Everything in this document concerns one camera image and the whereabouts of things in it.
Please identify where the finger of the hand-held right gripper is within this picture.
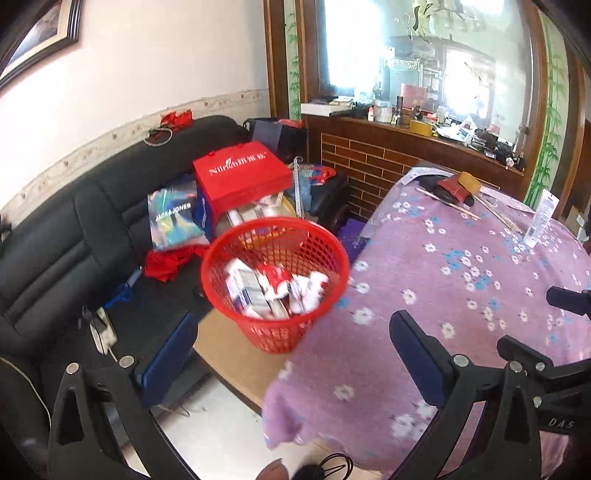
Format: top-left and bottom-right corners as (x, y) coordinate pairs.
(546, 286), (591, 318)
(496, 335), (591, 393)

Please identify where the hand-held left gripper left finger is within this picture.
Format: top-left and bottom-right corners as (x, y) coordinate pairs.
(47, 311), (201, 480)

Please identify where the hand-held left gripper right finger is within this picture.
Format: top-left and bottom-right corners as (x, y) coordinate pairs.
(389, 310), (543, 480)

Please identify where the white medicine box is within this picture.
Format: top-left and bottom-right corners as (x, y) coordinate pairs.
(225, 258), (273, 319)

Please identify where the red plastic mesh basket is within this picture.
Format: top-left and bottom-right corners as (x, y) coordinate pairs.
(201, 218), (350, 354)

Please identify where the clear plastic bag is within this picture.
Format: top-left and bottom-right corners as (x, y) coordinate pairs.
(291, 272), (331, 315)

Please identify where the torn red white cigarette pack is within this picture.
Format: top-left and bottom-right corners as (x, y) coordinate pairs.
(259, 265), (296, 301)

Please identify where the brown cardboard box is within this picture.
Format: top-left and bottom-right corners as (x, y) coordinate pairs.
(191, 307), (296, 414)

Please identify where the white lotion tube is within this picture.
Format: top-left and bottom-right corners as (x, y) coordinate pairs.
(523, 189), (559, 247)

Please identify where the large red cloth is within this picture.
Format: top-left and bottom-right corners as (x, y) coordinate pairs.
(144, 244), (211, 283)

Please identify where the purple floral tablecloth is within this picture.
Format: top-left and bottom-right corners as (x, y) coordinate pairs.
(262, 166), (591, 480)

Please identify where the holographic shopping bag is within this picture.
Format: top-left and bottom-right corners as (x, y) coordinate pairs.
(148, 178), (208, 252)

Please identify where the small yellow box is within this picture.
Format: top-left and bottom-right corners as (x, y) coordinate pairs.
(457, 172), (483, 195)

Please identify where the thin wooden stick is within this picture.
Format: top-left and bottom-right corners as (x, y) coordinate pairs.
(416, 186), (481, 220)

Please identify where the black sofa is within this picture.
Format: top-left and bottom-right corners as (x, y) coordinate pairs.
(0, 115), (259, 462)

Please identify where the dark red packet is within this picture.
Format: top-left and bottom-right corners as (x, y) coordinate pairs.
(422, 173), (476, 206)

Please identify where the beige flat box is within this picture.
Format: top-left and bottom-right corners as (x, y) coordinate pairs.
(226, 193), (296, 227)

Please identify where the black luggage case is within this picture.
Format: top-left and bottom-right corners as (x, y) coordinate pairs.
(305, 173), (352, 232)

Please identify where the red paper bag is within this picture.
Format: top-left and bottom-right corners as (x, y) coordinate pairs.
(192, 143), (294, 227)

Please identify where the wooden cabinet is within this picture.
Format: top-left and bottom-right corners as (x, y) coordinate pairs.
(263, 0), (591, 232)

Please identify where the red blue plastic bag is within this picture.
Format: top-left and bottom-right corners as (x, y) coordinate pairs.
(298, 164), (337, 185)

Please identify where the small red cloth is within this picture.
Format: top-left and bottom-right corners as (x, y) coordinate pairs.
(159, 110), (194, 129)

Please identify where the dark navy paper bag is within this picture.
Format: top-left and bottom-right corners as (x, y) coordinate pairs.
(244, 117), (309, 162)

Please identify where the white flat box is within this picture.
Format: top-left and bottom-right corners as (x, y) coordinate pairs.
(300, 100), (354, 116)

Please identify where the large cabinet mirror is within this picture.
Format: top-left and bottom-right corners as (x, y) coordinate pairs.
(323, 0), (536, 148)

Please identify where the black cable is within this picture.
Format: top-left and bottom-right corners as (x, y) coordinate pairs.
(295, 452), (354, 480)

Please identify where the bamboo wall decal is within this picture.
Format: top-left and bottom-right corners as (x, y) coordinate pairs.
(526, 18), (571, 208)

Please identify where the framed wall picture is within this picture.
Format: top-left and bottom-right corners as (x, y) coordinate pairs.
(0, 0), (84, 90)

